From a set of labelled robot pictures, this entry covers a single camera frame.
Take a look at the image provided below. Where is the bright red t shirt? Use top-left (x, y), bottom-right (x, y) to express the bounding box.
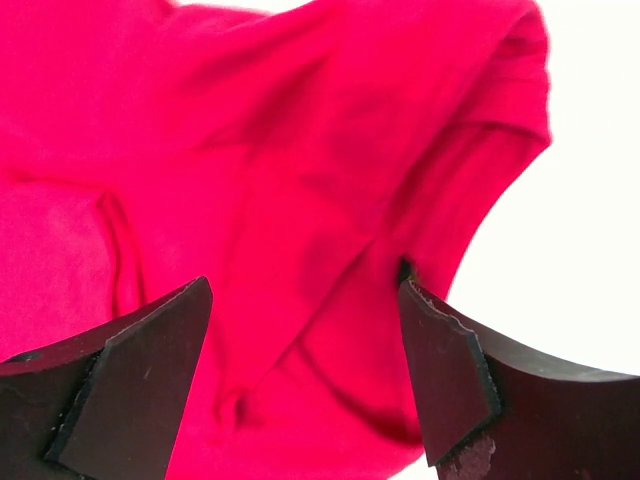
top-left (1, 1), bottom-right (551, 479)

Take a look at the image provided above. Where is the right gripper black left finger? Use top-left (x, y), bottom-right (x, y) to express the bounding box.
top-left (1, 277), bottom-right (213, 479)

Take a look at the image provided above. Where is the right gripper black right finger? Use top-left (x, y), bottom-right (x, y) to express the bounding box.
top-left (398, 280), bottom-right (639, 479)

